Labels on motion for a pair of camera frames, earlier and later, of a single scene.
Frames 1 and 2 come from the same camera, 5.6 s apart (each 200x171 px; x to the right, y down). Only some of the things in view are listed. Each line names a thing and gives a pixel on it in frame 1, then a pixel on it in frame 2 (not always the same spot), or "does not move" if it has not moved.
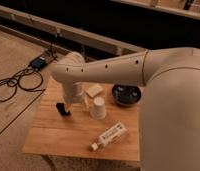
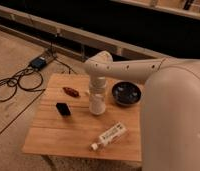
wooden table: x=98 y=128 does not move
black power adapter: x=38 y=63 does not move
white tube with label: x=109 y=136 does not move
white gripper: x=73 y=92 → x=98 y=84
